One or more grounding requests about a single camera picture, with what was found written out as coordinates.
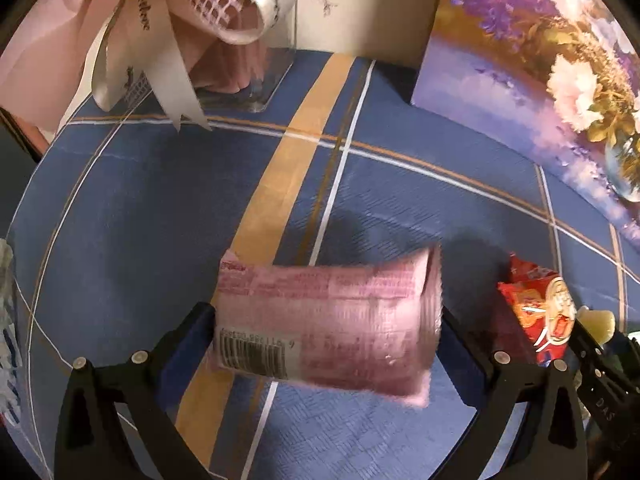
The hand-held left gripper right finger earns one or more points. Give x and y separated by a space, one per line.
457 352

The dark furniture panel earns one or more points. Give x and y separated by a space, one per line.
7 185

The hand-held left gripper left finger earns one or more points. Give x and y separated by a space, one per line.
192 332

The floral painting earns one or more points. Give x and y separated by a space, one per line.
525 60

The pink wrapped flower bouquet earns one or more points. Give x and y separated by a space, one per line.
50 35

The clear acrylic bouquet stand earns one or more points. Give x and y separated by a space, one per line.
272 72

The pink snack packet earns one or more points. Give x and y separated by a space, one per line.
325 325

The white blue crumpled wrapper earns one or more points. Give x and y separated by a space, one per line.
6 360

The blue checked tablecloth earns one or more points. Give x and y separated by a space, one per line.
150 200

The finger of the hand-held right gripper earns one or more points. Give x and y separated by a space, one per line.
607 375

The red cartoon snack packet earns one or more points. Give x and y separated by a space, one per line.
535 305

